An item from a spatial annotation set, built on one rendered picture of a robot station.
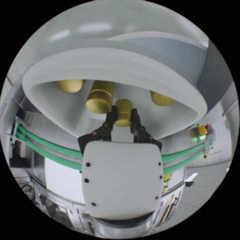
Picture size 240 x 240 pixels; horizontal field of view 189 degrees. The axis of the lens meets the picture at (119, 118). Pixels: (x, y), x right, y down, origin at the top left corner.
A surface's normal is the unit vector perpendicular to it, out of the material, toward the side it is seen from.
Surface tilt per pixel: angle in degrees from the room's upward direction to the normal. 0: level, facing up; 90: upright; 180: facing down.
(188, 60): 0
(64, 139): 90
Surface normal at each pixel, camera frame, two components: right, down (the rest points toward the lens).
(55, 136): 0.18, -0.43
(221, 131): -0.98, -0.13
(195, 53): -0.05, 0.90
